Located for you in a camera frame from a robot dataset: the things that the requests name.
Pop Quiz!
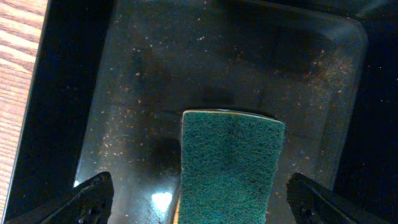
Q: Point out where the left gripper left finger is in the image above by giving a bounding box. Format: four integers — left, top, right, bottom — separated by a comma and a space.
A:
5, 171, 114, 224

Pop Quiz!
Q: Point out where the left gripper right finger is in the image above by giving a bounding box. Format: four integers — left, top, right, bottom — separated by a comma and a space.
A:
287, 173, 389, 224

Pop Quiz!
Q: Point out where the yellow green scrub sponge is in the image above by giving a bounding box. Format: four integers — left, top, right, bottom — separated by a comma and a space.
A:
178, 110, 285, 224

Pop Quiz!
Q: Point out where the black rectangular tray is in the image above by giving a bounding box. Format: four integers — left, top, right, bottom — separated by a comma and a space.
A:
2, 0, 397, 223

